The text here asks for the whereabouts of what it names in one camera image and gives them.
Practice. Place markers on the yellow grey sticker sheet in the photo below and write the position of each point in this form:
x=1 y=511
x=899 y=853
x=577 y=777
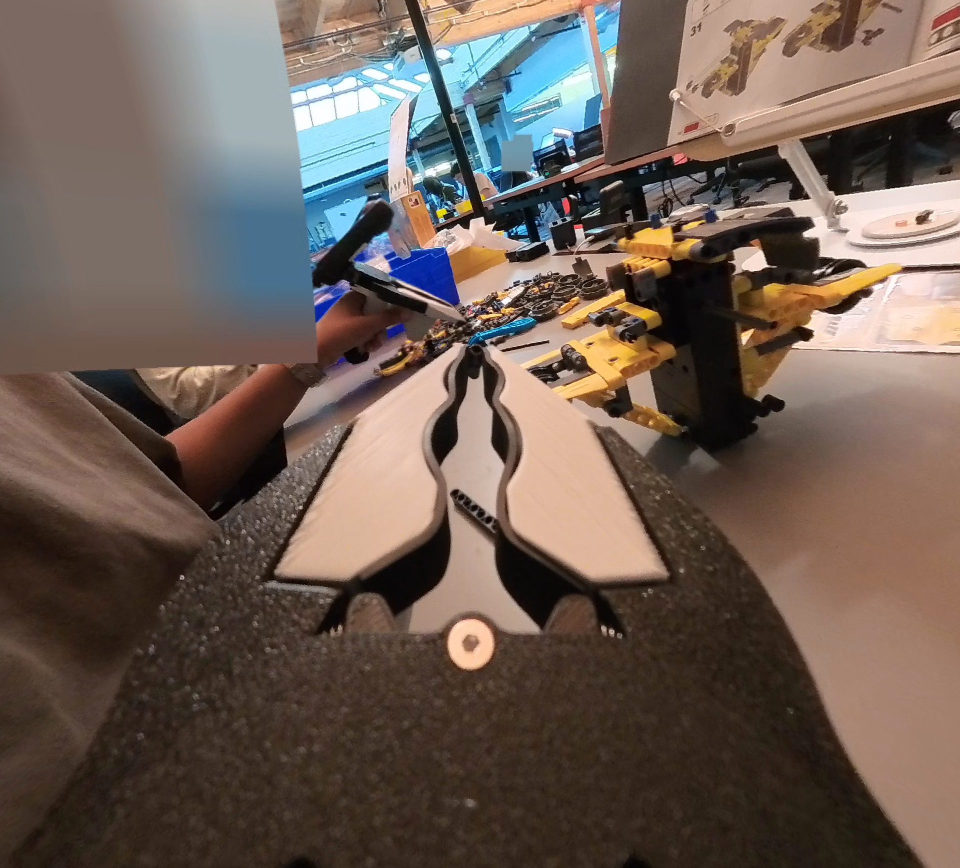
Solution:
x=900 y=316

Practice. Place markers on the wristwatch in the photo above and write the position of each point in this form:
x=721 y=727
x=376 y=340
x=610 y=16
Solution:
x=307 y=375

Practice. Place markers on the small orange black part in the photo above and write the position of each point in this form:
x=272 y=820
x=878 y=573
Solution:
x=922 y=214

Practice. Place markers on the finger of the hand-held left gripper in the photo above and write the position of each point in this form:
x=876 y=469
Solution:
x=420 y=320
x=409 y=292

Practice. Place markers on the small black toy pin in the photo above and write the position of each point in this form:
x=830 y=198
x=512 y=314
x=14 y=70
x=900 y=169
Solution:
x=475 y=358

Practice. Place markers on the short black toy beam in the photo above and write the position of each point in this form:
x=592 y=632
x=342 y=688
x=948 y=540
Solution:
x=474 y=508

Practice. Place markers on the small black box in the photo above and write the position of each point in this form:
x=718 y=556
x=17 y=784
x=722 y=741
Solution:
x=534 y=252

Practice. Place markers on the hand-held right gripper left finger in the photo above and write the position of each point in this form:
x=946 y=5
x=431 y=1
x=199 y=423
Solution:
x=367 y=500

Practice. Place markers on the white paper sign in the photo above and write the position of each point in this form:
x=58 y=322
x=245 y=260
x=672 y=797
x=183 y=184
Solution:
x=401 y=147

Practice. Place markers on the light blue toy tool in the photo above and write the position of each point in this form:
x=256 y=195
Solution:
x=502 y=334

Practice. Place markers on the yellow cardboard box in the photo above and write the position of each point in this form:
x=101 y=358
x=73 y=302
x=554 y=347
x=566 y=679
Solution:
x=472 y=264

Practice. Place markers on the yellow toy brick vehicle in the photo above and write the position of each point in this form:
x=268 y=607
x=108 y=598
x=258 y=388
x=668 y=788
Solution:
x=697 y=328

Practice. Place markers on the clear plastic bag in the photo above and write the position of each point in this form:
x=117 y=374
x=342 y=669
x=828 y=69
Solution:
x=480 y=234

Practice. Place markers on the person's brown shirt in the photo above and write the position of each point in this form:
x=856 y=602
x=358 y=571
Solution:
x=82 y=545

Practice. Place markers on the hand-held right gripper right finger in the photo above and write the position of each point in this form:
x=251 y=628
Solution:
x=577 y=500

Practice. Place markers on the black metal pole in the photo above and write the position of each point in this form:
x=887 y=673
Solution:
x=420 y=35

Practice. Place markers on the white document stand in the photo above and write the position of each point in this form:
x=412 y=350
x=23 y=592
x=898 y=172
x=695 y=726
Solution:
x=862 y=114

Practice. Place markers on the grey partition board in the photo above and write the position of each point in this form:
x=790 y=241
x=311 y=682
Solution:
x=652 y=20

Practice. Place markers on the blue plastic bin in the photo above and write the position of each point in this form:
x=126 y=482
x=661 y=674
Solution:
x=427 y=275

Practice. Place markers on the person's left hand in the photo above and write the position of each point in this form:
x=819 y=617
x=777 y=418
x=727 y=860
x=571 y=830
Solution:
x=341 y=328

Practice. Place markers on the black electronic device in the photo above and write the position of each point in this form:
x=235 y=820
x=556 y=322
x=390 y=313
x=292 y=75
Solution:
x=613 y=204
x=564 y=234

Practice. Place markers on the orange cardboard box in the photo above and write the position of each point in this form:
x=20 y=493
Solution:
x=416 y=219

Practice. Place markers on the pile of toy brick parts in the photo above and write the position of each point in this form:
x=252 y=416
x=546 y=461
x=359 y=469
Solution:
x=517 y=298

